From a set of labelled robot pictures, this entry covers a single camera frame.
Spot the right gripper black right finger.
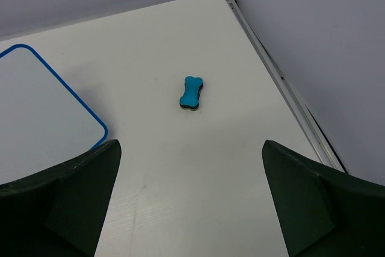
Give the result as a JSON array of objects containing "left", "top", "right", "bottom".
[{"left": 262, "top": 140, "right": 384, "bottom": 256}]

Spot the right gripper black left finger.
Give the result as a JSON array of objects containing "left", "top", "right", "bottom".
[{"left": 1, "top": 140, "right": 122, "bottom": 256}]

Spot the blue framed whiteboard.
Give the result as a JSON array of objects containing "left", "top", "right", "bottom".
[{"left": 1, "top": 44, "right": 108, "bottom": 184}]

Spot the blue bone-shaped eraser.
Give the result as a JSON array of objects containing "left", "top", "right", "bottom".
[{"left": 179, "top": 76, "right": 203, "bottom": 110}]

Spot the aluminium table edge frame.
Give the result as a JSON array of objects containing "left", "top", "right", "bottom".
[{"left": 226, "top": 0, "right": 348, "bottom": 173}]

